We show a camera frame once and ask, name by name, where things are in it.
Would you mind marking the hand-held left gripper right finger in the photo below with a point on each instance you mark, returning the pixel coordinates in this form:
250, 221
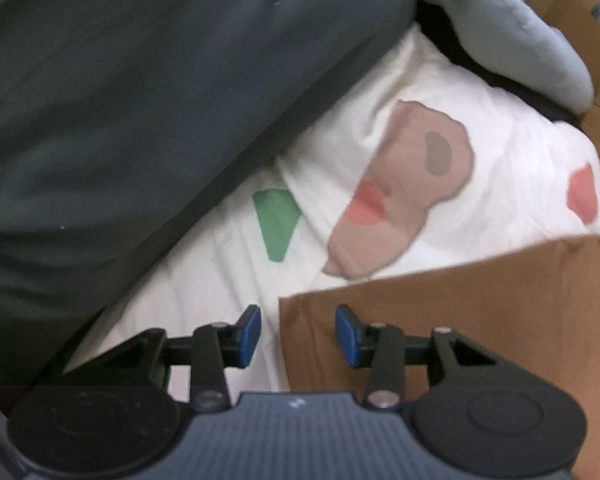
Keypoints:
347, 335

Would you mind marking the brown printed t-shirt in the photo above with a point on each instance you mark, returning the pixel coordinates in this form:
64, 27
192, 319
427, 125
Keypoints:
480, 300

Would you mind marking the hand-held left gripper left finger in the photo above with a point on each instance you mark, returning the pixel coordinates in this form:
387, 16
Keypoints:
250, 335

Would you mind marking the dark grey pillow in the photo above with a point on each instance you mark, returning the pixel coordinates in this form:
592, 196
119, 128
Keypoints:
130, 110

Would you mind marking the grey neck pillow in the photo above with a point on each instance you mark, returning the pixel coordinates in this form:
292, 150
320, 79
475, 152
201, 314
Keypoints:
505, 35

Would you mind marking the cream bear printed blanket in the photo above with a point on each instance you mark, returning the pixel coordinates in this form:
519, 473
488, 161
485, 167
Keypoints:
330, 135

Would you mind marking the small black cloth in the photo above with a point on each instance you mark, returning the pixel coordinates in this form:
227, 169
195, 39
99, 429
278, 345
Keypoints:
440, 35

